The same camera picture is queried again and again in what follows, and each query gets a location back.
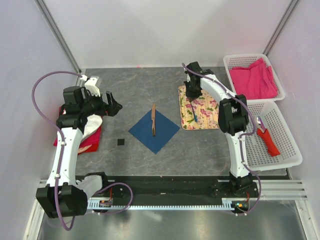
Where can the blue metallic fork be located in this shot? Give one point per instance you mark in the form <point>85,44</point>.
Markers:
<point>194,112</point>

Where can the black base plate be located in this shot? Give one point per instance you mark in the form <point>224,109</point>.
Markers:
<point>182,190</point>

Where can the white cloth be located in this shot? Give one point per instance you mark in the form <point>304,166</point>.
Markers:
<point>93,123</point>

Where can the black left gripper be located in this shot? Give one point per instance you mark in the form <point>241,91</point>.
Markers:
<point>110,109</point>

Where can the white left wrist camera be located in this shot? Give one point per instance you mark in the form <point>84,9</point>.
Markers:
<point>91,84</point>

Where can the lower white plastic basket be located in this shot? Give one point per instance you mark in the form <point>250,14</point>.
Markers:
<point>258,158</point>

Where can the red folded cloth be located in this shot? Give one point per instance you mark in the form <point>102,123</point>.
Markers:
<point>91,144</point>

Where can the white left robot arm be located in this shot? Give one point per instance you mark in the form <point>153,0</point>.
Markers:
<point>62,196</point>

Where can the blue paper napkin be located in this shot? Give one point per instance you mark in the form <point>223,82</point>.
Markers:
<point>165,129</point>

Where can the pink cloth napkins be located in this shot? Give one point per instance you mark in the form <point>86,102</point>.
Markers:
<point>255,81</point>

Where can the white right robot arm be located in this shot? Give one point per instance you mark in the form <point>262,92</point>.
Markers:
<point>233,119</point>

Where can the slotted cable duct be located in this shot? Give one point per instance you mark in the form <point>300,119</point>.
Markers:
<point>96,204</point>

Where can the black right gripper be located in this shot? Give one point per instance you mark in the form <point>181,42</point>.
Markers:
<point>191,96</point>

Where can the small black square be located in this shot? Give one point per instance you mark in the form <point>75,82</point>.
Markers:
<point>121,142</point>

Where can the floral placemat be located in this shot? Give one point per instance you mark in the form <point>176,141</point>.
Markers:
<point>206,109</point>

